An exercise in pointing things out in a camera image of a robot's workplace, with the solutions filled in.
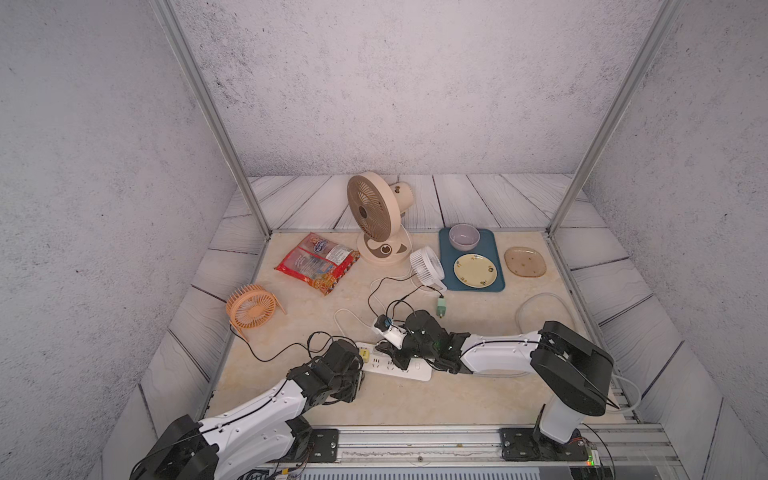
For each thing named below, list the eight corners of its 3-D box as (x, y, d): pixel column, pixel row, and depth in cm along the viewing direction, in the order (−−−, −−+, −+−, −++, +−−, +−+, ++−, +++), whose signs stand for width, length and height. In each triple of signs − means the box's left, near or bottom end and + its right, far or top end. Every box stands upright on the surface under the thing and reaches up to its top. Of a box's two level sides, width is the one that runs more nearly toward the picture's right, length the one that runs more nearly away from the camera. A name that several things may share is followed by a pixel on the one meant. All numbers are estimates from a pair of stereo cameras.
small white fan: (412, 291, 103) (413, 271, 94) (410, 266, 110) (412, 245, 102) (444, 291, 103) (448, 271, 94) (440, 266, 110) (444, 245, 102)
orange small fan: (234, 327, 97) (215, 305, 86) (270, 301, 103) (256, 277, 93) (247, 342, 93) (229, 321, 83) (283, 314, 100) (270, 291, 89)
